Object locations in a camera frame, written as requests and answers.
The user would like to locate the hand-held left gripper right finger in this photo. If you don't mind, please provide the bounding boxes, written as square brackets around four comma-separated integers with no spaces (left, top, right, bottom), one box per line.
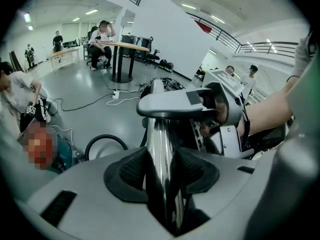
[174,147,259,237]

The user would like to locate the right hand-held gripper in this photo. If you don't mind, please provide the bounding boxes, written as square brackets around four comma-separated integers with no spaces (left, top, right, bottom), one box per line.
[136,68,246,158]

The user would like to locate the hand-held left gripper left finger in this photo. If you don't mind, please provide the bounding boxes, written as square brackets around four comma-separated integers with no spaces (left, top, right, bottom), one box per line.
[14,146,176,240]

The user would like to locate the chrome metal tube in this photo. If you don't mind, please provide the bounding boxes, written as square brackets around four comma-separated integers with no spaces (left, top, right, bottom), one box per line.
[146,77,186,235]

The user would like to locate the black vacuum hose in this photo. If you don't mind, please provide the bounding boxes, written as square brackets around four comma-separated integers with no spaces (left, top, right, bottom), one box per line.
[84,131,148,161]

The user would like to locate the person's right forearm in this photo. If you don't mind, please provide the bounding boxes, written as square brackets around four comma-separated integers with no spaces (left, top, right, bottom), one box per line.
[237,77,301,136]

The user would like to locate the red teal vacuum cleaner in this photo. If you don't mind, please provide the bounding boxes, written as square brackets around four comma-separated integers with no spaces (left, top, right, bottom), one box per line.
[21,122,76,174]

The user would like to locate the person's right hand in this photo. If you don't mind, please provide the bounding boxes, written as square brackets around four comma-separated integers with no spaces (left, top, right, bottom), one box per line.
[214,93,228,125]

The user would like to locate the black open equipment case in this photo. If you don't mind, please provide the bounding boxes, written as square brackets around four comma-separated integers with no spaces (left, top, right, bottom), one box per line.
[139,82,154,100]
[159,76,186,90]

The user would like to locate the black armrest office chair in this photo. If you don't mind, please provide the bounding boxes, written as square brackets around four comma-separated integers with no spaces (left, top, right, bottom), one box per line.
[145,36,161,66]

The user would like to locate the black equipment crates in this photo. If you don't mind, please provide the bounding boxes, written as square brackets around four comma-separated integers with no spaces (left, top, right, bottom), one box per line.
[120,34,151,61]

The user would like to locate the round wooden table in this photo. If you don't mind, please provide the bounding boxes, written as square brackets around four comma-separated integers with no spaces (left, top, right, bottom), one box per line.
[99,40,150,84]

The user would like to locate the red hanging banner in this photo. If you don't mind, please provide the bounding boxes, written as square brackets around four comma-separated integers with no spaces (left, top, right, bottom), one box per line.
[194,19,213,34]

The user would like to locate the wooden rectangular table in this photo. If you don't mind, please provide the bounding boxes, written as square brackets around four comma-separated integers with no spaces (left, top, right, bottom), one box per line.
[49,47,81,72]

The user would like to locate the person's grey shirt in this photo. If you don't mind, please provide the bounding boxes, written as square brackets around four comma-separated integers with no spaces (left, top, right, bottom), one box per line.
[286,31,320,145]

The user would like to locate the white power cable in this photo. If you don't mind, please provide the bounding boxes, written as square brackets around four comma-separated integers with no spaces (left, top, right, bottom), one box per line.
[106,96,141,107]

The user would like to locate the white power cord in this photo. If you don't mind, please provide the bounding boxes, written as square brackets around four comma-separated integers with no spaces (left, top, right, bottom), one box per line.
[49,125,74,145]

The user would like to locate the black power cable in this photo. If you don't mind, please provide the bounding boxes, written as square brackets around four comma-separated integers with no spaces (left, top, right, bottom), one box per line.
[47,91,115,112]

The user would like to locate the black shoulder strap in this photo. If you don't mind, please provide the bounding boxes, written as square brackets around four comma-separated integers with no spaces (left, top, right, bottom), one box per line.
[307,31,316,57]

